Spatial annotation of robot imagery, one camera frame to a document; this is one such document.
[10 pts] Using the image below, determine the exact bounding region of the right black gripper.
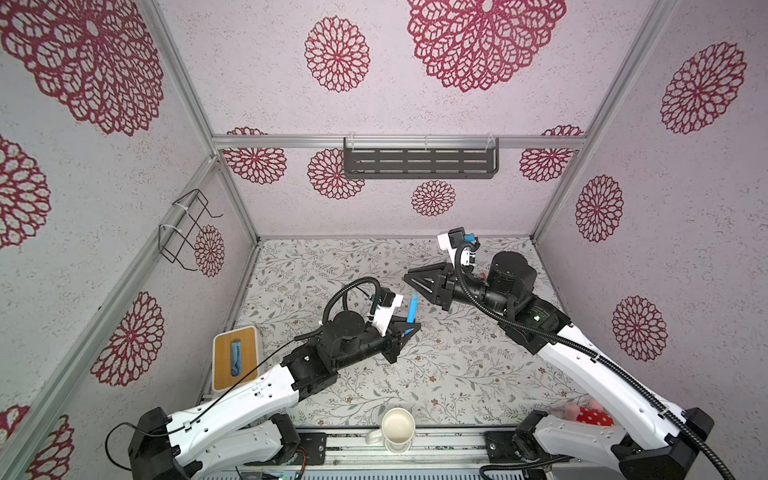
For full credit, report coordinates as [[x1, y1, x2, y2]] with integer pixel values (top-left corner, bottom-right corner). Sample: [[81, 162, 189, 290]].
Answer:
[[407, 263, 515, 321]]

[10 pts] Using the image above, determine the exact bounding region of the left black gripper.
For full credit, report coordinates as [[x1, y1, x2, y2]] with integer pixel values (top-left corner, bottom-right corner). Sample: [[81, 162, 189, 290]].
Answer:
[[335, 317, 420, 373]]

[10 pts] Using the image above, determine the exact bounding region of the blue marker pen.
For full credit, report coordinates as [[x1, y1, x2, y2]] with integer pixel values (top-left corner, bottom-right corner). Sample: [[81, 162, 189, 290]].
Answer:
[[406, 292, 419, 325]]

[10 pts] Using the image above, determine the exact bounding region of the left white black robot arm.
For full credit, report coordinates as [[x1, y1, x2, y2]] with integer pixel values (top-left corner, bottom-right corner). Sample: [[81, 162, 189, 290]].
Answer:
[[127, 311, 421, 479]]

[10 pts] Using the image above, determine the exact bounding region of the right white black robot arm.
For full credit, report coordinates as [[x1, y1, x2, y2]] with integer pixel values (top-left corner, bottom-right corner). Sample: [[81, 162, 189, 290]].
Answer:
[[404, 251, 714, 479]]

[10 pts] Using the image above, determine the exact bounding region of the white ceramic mug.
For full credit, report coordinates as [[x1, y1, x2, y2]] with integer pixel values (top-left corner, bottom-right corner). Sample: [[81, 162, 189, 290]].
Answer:
[[365, 407, 416, 454]]

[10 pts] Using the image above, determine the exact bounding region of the pink plush toy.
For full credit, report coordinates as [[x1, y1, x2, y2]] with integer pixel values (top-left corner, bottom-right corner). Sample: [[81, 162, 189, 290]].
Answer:
[[564, 399, 615, 427]]

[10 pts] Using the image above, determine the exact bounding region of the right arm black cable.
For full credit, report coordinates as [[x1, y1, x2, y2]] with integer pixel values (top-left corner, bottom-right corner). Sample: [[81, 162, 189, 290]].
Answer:
[[454, 239, 736, 480]]

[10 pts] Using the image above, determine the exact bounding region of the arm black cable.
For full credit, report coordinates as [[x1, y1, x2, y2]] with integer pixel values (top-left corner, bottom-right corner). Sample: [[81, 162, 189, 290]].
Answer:
[[454, 239, 736, 480], [104, 276, 383, 472]]

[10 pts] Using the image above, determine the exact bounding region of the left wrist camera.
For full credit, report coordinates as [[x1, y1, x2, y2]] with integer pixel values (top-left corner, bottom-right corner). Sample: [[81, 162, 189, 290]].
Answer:
[[371, 287, 403, 337]]

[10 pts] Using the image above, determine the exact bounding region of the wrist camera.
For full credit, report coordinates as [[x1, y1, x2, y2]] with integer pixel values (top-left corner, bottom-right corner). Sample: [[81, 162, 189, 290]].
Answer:
[[437, 227, 480, 273], [371, 287, 403, 337]]

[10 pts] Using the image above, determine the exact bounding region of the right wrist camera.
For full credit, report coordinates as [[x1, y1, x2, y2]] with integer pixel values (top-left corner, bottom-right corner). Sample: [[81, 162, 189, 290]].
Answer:
[[437, 227, 480, 273]]

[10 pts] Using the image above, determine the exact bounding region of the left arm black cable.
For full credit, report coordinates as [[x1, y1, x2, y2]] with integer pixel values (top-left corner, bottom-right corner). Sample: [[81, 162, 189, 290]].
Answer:
[[104, 276, 383, 472]]

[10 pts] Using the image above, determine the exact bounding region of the dark grey wall shelf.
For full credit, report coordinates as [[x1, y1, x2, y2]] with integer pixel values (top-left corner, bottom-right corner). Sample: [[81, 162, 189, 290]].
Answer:
[[342, 138, 499, 180]]

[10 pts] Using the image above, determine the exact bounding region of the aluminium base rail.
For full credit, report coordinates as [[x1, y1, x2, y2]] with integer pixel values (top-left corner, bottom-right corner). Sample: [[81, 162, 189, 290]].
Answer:
[[203, 427, 607, 480]]

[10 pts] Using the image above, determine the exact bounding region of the black wire wall rack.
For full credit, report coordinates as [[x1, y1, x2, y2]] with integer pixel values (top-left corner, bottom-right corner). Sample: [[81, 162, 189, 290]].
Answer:
[[156, 188, 222, 272]]

